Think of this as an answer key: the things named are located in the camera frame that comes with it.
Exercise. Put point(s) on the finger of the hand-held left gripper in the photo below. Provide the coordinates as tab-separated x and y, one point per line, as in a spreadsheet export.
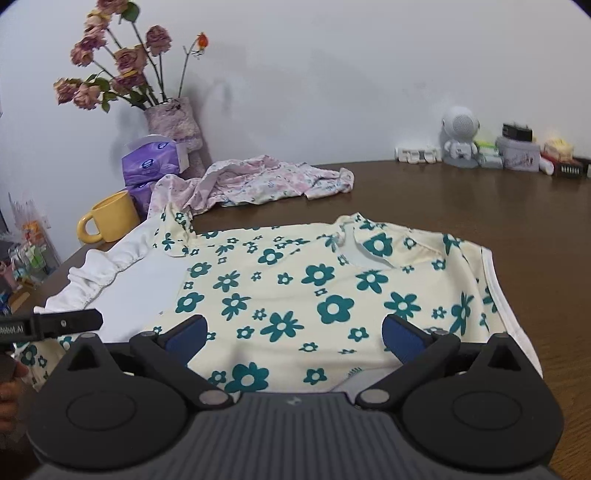
69	321

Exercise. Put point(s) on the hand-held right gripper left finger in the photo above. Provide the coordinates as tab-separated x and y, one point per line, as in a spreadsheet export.
184	339

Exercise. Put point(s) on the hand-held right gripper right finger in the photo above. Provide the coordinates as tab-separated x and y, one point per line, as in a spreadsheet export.
404	339

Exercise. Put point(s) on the cream shirt with teal flowers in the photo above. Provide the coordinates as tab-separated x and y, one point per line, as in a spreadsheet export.
286	286

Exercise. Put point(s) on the person's left hand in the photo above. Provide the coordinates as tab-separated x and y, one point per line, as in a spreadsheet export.
9	399

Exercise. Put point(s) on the cluttered storage cart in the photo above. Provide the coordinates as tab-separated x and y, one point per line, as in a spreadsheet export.
32	258

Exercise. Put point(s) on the yellow mug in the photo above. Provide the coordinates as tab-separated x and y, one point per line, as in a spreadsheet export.
115	217

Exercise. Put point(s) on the sealed purple tissue pack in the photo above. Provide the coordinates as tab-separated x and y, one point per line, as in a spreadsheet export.
141	196

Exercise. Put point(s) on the pink floral garment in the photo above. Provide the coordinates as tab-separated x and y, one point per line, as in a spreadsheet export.
258	180

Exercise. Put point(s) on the opened purple tissue pack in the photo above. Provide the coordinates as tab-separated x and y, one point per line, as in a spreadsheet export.
147	164

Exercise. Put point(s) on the small white box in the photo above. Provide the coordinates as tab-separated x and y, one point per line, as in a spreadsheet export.
490	161

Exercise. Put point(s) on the small green box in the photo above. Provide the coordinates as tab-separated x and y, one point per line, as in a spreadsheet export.
487	147

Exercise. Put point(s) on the grey tin box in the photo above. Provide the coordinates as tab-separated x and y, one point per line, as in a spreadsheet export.
517	154

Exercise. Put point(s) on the purple textured vase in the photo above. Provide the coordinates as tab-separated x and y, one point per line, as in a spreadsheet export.
171	117

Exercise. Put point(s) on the white astronaut figurine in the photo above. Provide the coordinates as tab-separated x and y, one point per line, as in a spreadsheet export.
461	122

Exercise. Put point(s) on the red white tube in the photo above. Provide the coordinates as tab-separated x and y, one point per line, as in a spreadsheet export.
547	166

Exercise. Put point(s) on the black charger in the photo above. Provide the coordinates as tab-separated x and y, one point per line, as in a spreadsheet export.
517	133

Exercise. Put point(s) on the black flat box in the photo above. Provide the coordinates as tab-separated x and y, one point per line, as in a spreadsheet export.
570	170

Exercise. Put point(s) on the yellow white packet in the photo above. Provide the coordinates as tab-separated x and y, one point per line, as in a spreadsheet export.
558	148

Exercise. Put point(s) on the bouquet of dried roses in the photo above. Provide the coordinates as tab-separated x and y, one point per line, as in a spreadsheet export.
127	60

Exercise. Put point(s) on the orange rosebud stem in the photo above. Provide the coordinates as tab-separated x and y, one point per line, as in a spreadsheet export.
202	41

